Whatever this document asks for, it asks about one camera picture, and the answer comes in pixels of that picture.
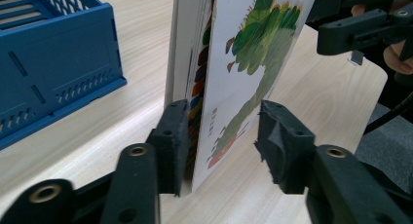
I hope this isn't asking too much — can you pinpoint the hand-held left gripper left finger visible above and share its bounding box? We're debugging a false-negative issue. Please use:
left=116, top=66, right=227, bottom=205
left=100, top=98, right=191, bottom=224

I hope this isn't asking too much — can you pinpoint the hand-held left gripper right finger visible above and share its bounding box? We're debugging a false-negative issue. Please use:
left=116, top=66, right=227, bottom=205
left=254, top=99, right=413, bottom=224

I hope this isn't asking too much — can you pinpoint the white caterpillar picture book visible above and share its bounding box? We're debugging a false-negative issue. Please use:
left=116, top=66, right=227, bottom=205
left=164, top=0, right=320, bottom=193

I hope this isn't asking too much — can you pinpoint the blue plastic file rack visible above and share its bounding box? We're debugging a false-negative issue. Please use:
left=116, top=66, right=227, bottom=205
left=0, top=0, right=129, bottom=151

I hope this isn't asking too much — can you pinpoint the grey tape piece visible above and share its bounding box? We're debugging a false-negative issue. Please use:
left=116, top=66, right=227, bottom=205
left=348, top=50, right=364, bottom=66

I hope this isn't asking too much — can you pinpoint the right hand-held gripper cable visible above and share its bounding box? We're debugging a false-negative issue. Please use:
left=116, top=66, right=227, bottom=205
left=363, top=91, right=413, bottom=135

